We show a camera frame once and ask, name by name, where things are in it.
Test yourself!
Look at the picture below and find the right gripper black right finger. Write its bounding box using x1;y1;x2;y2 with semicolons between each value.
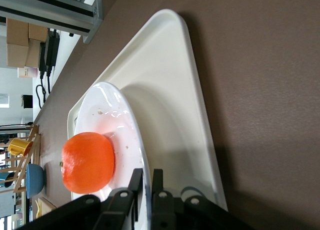
150;168;176;230

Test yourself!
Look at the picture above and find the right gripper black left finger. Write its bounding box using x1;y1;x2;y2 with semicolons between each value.
94;167;144;230

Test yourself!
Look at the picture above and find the orange fruit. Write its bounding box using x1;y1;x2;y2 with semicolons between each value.
60;131;116;194

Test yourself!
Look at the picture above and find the white round plate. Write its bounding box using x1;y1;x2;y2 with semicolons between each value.
74;81;152;230

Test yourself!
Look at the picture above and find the bamboo cutting board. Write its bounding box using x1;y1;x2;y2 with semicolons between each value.
37;196;57;219

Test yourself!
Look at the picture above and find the yellow plastic fork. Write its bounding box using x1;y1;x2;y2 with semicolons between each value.
34;199;42;219

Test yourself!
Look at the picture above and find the blue bowl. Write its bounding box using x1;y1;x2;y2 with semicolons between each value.
25;163;46;199

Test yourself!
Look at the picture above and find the wooden peg rack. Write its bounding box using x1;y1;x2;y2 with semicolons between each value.
0;124;42;193

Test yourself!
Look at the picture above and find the cream bear print tray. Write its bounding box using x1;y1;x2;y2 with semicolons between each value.
66;9;229;213

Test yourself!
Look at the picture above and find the yellow mug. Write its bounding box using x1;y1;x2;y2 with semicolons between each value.
7;137;33;157

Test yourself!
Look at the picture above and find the white paper cup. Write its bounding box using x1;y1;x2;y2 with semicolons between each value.
17;67;39;79

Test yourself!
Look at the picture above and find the black power adapter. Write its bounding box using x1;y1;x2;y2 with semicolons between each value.
38;30;61;78

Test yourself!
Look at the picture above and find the cardboard box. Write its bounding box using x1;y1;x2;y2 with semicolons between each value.
6;18;48;68

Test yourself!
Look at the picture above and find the aluminium frame post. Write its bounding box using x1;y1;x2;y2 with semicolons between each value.
0;0;105;44

